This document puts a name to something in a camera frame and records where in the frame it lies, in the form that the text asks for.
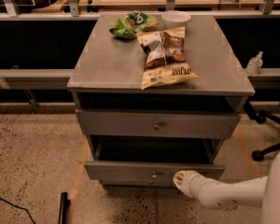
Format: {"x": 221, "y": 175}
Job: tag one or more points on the grey top drawer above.
{"x": 158, "y": 124}

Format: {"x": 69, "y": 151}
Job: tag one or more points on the green chip bag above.
{"x": 129, "y": 25}

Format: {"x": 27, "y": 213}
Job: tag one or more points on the black bar on floor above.
{"x": 64, "y": 205}

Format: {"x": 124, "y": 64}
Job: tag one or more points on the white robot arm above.
{"x": 262, "y": 192}

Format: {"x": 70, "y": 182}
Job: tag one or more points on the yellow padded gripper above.
{"x": 192, "y": 183}

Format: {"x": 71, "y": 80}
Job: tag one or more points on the brown yellow snack bag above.
{"x": 165, "y": 62}

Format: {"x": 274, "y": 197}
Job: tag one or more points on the grey wooden drawer cabinet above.
{"x": 109, "y": 71}

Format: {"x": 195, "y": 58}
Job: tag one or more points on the hand sanitizer bottle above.
{"x": 255, "y": 64}

